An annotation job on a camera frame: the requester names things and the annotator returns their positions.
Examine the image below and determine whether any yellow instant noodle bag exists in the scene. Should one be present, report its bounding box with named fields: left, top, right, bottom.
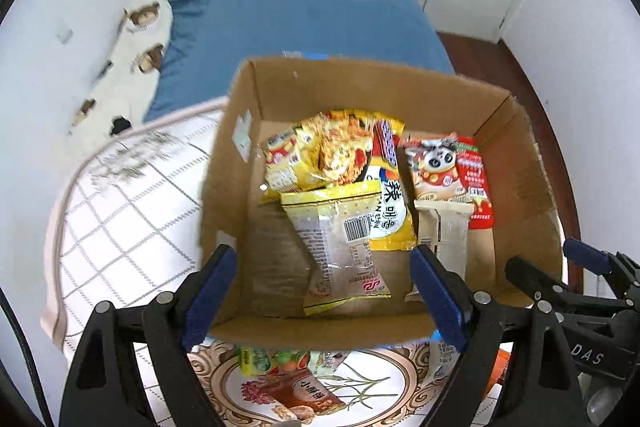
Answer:
left=319, top=108, right=416, bottom=251

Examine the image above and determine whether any white cranberry cookie packet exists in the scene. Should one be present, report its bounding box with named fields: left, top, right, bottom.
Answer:
left=426, top=338, right=459, bottom=383

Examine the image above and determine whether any yellow translucent snack packet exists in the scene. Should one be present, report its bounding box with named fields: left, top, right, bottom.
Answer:
left=281, top=180, right=390, bottom=317

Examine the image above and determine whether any bear print long pillow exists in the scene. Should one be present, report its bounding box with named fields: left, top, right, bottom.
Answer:
left=66, top=0, right=174, bottom=156

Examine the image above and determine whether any brown red snack packet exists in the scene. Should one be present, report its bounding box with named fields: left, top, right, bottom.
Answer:
left=262, top=369, right=346, bottom=423

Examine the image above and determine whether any black cable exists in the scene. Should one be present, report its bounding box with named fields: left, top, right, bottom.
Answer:
left=0, top=288, right=54, bottom=427

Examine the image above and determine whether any brown panda snack packet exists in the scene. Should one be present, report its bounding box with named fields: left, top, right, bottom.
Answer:
left=399, top=133, right=470, bottom=202

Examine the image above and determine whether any orange snack packet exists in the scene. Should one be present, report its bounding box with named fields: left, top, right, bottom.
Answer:
left=485, top=349, right=511, bottom=395

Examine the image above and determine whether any fruit candy bag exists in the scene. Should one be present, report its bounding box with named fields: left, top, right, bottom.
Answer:
left=239, top=346, right=273, bottom=377

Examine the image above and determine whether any yellow panda snack packet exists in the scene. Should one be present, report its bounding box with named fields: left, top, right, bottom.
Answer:
left=260, top=126, right=324, bottom=202

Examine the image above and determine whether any cardboard box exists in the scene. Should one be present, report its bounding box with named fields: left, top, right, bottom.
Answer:
left=200, top=57, right=562, bottom=351

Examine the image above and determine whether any blue bed mattress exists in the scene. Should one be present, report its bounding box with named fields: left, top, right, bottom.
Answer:
left=145, top=0, right=454, bottom=121

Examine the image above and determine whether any pale green snack packet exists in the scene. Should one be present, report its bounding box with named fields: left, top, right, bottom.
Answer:
left=307, top=350, right=349, bottom=377

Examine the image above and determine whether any grey translucent snack packet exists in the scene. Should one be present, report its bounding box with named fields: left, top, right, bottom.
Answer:
left=414, top=199, right=475, bottom=280

